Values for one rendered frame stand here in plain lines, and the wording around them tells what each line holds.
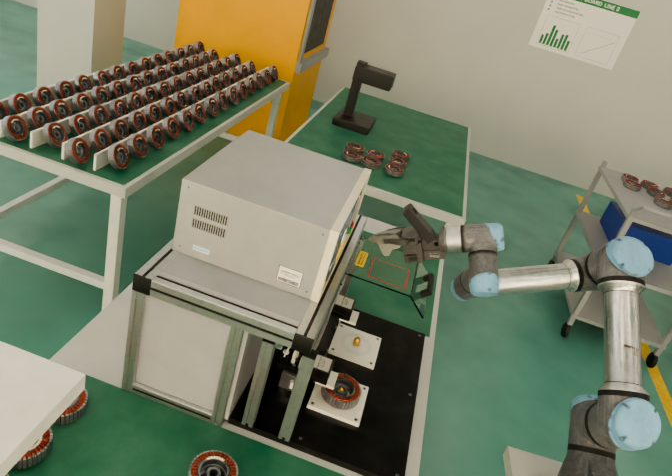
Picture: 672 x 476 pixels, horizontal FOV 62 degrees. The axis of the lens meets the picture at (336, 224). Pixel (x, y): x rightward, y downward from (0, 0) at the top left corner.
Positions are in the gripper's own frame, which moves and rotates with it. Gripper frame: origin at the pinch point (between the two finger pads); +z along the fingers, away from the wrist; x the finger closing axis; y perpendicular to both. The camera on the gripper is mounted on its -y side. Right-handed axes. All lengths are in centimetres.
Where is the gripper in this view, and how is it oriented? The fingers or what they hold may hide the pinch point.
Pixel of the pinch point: (372, 236)
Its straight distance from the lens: 159.1
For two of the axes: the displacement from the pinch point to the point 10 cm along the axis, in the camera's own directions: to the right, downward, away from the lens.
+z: -9.6, 0.6, 2.7
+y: 1.7, 9.1, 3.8
